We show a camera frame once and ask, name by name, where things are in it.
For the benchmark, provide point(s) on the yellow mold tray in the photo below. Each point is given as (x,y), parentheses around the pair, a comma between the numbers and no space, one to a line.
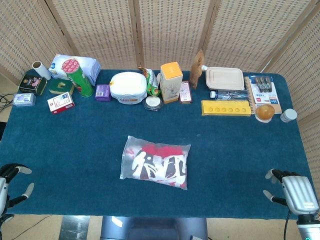
(225,108)

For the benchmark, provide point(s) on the dark green tin box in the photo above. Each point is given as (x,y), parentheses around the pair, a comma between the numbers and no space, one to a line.
(32,83)

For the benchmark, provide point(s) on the patterned cup with white lid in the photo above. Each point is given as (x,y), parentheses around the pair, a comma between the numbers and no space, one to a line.
(153,102)

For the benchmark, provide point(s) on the tall orange cream box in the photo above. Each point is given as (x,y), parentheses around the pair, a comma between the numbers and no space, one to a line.
(171,82)

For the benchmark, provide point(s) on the black caster wheel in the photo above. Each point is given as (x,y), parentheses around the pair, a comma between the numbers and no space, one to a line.
(7,218)

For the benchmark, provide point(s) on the white blue tissue pack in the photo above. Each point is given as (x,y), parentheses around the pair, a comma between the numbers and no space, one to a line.
(87,67)

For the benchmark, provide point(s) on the white small jar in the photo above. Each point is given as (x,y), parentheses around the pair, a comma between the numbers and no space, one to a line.
(288,115)

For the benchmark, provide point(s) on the woven folding screen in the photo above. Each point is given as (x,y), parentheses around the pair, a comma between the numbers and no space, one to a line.
(175,30)

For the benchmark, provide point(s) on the red white carton box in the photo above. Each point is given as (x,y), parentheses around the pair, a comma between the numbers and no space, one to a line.
(61,103)

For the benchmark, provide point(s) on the beige lidded food container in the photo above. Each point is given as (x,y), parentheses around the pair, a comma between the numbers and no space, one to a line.
(225,78)

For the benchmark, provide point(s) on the green gold tissue box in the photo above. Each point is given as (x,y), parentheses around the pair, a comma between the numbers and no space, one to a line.
(55,88)

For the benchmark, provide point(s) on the purple small box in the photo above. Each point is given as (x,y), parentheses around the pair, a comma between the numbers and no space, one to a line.
(103,93)

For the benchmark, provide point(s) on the white cardboard tube roll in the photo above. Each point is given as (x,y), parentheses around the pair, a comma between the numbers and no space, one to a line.
(41,70)

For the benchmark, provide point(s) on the white wet wipes tub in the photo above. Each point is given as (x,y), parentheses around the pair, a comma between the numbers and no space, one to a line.
(128,86)

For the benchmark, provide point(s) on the grey metal floor plate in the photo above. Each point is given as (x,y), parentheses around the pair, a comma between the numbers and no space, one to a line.
(73,228)

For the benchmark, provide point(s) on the clear plastic wipes box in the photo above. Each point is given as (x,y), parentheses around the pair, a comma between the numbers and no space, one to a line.
(23,99)

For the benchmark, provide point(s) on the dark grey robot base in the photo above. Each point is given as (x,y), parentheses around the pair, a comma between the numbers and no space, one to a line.
(155,228)

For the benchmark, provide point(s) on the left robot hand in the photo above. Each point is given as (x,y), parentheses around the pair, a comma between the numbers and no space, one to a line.
(3,187)

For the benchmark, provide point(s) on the clear plastic water bottle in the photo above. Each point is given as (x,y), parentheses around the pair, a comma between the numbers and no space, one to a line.
(230,95)

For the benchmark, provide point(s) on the red white printed clothes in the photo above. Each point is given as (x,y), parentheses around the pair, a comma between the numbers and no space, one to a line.
(160,162)

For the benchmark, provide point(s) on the green snack packet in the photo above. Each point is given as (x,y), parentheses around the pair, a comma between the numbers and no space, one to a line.
(152,82)

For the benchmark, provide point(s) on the brown spout pouch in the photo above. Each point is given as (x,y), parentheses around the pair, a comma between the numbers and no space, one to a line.
(196,70)

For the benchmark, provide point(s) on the pink small pack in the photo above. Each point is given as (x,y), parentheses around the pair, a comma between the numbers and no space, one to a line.
(185,92)

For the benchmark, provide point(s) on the blue table carpet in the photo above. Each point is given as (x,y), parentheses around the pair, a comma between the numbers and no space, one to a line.
(75,150)

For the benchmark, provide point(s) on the marker pen blister pack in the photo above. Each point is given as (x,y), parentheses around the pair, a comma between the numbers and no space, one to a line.
(263,91)

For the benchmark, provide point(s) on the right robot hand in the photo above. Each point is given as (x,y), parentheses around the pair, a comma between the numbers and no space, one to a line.
(300,192)

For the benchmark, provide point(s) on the amber round cup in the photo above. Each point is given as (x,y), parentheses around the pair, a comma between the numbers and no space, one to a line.
(265,112)

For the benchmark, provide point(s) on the kraft spiral notebook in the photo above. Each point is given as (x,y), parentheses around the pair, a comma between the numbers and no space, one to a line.
(277,107)

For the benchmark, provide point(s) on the translucent zip bag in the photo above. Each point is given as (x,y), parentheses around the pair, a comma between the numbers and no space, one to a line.
(127,172)

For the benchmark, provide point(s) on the green chips can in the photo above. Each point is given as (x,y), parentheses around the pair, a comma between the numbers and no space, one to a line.
(80,80)

